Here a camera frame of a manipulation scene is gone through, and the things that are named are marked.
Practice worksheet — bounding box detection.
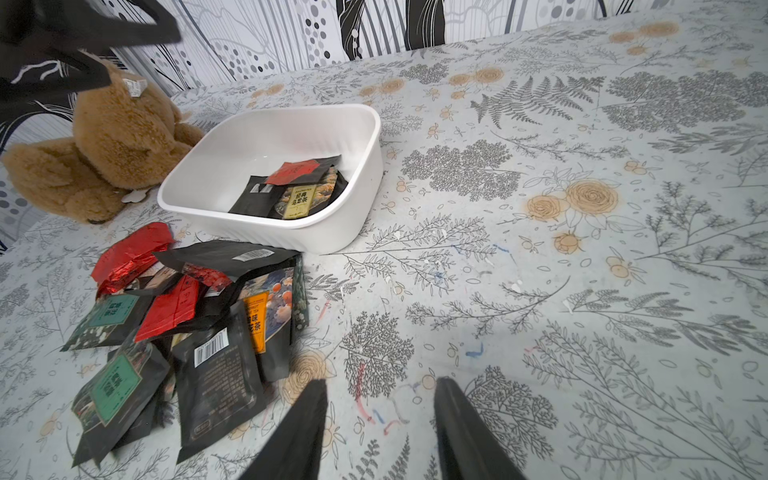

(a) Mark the orange label tea bag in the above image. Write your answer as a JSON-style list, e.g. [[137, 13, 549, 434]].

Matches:
[[238, 254, 308, 383]]

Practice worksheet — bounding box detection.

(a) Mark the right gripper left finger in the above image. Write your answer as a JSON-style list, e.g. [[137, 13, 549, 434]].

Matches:
[[240, 379, 328, 480]]

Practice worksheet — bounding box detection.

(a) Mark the green label tea bag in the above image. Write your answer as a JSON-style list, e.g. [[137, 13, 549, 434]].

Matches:
[[71, 340, 170, 467], [60, 294, 154, 352]]

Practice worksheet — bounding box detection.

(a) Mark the white storage box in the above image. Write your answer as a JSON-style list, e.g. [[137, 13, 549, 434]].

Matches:
[[157, 104, 383, 254]]

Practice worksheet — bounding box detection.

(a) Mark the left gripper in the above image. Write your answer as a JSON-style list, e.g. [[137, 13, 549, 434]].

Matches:
[[1, 1, 181, 102]]

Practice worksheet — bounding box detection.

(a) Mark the brown teddy bear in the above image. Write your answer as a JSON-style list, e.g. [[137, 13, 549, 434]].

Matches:
[[1, 60, 204, 224]]

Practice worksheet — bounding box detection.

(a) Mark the shiny red foil tea bag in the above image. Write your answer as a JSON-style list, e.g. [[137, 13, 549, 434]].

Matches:
[[91, 222, 174, 299]]

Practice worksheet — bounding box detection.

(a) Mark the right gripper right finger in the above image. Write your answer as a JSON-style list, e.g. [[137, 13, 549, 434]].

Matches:
[[434, 377, 525, 480]]

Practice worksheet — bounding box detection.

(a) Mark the black barcode tea bag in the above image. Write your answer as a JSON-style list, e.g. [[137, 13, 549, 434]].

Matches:
[[172, 302, 266, 464]]

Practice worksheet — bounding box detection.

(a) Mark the yellow label tea bag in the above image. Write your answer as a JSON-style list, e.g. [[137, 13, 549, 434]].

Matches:
[[268, 167, 348, 220]]

